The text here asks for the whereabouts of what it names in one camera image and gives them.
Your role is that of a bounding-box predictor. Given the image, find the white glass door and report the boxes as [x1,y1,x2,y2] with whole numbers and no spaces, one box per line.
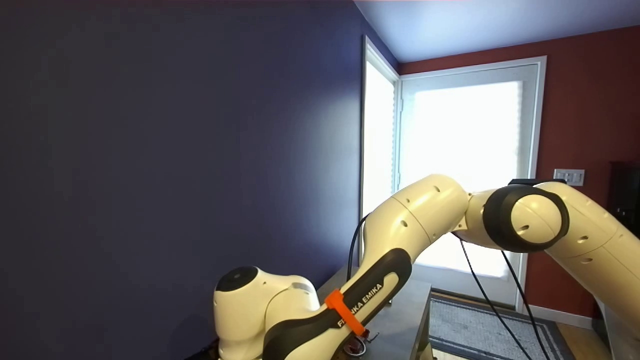
[357,37,548,310]

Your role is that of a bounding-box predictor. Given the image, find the grey door mat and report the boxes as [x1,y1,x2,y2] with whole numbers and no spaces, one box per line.
[428,292,575,360]

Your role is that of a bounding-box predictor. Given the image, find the white wall switch plate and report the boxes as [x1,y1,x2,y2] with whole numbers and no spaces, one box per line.
[553,168,585,187]

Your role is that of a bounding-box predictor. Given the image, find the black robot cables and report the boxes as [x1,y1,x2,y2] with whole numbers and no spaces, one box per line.
[346,212,555,360]

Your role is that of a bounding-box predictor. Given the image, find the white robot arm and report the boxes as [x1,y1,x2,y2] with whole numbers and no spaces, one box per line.
[211,174,640,360]

